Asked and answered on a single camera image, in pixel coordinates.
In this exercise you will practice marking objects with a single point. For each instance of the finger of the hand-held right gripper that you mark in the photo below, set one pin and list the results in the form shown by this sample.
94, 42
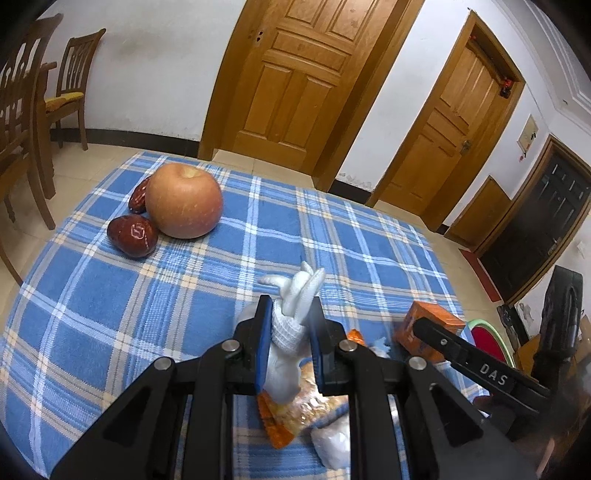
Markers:
480, 364

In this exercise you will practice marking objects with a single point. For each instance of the dark shoe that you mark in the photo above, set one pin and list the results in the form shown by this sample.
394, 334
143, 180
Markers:
510, 317

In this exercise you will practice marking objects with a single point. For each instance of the red-yellow apple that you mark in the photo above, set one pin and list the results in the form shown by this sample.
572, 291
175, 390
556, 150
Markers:
184, 203

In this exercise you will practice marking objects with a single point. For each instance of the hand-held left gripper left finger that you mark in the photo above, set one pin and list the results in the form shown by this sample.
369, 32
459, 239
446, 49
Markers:
263, 341

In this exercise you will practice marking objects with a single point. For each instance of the red door ornament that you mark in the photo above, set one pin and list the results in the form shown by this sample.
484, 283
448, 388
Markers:
505, 90

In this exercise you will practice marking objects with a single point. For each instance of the orange snack packet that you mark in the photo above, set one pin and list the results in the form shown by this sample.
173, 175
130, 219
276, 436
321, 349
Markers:
295, 415

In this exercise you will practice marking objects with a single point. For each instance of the red doormat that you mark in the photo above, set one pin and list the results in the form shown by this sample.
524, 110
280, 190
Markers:
480, 277

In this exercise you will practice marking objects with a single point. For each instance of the black entrance door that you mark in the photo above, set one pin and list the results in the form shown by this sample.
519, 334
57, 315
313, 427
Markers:
540, 221

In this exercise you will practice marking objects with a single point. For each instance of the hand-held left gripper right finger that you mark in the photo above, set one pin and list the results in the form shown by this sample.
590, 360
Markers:
319, 341

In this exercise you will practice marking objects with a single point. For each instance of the wooden chair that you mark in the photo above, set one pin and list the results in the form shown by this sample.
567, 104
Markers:
27, 115
76, 60

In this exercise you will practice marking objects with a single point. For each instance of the wooden cabinet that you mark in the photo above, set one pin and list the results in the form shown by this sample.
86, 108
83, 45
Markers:
526, 353

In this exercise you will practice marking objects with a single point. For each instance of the beige wall box panel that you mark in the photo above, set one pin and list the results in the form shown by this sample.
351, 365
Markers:
527, 136

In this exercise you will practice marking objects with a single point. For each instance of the blue plaid tablecloth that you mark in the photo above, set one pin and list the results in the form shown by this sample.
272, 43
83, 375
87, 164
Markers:
138, 323

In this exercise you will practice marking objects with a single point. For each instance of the white tissue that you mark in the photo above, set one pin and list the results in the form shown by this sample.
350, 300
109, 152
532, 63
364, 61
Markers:
381, 346

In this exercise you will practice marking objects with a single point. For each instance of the low wooden wall panel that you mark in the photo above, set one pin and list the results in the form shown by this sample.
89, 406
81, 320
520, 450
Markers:
480, 212

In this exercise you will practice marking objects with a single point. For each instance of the red date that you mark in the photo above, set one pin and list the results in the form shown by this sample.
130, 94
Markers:
137, 198
134, 235

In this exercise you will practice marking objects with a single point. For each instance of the wooden panel door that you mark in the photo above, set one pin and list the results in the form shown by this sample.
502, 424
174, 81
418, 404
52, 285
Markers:
300, 92
443, 138

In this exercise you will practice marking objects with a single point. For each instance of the orange tissue box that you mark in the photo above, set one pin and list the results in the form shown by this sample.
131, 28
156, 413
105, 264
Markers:
436, 314

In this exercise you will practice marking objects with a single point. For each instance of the yellow seat cushion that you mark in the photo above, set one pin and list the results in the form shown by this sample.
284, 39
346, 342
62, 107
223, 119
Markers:
64, 99

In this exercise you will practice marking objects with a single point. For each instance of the white foam fruit net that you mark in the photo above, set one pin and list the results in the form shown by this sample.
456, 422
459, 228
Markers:
286, 323

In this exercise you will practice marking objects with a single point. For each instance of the white plastic bag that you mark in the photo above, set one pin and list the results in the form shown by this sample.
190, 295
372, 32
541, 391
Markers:
332, 438

